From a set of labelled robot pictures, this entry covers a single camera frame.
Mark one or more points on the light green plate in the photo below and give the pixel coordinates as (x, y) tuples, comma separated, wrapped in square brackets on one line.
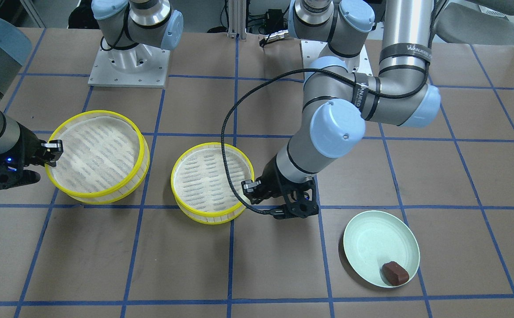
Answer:
[(373, 238)]

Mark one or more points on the brown bun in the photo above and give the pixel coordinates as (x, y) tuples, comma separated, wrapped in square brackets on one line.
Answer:
[(395, 274)]

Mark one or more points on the yellow steamer layer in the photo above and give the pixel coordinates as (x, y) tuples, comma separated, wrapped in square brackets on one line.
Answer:
[(200, 183), (105, 157)]

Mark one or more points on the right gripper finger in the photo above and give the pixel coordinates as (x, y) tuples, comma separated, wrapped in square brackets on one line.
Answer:
[(11, 177), (51, 151)]

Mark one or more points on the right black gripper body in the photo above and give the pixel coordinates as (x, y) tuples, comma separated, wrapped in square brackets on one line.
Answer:
[(24, 144)]

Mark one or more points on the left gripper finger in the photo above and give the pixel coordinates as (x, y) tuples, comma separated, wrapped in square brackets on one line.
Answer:
[(255, 191), (301, 201)]

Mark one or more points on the aluminium frame post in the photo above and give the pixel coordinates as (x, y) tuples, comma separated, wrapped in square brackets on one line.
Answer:
[(237, 19)]

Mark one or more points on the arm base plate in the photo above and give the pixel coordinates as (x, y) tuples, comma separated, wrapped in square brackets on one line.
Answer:
[(312, 50), (141, 67)]

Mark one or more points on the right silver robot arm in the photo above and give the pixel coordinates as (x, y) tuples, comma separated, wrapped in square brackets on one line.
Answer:
[(15, 48)]

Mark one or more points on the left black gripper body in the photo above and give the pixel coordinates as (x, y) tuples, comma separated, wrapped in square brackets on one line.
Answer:
[(276, 179)]

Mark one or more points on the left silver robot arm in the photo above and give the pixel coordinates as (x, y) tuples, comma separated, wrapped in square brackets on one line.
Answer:
[(337, 101)]

